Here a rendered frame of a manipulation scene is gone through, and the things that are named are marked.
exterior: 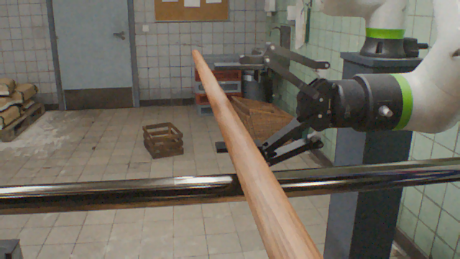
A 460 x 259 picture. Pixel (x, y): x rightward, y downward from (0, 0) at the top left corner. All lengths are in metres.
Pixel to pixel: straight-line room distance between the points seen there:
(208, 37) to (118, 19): 1.24
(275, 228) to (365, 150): 1.01
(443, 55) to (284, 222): 0.39
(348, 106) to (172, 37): 4.71
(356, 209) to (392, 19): 0.63
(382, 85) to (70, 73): 5.04
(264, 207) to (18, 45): 5.44
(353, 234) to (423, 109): 0.83
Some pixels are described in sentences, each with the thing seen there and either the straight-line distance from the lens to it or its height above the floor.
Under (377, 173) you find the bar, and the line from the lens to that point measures 0.42.
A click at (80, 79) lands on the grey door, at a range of 5.40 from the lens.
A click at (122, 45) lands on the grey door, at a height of 0.88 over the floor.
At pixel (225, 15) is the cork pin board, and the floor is 1.26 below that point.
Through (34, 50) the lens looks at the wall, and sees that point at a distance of 5.55.
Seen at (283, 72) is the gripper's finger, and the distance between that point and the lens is 0.53.
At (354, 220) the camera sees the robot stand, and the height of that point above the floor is 0.65.
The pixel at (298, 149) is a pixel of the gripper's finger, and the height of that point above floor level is 1.13.
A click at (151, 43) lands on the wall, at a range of 5.21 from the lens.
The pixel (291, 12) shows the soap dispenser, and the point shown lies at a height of 1.31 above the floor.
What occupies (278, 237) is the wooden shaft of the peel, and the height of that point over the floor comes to 1.21.
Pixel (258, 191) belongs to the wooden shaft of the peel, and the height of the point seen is 1.21.
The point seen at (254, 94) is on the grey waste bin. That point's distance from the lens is 4.84.
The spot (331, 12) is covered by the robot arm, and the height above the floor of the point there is 1.33.
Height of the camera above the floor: 1.34
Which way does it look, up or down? 18 degrees down
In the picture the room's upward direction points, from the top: straight up
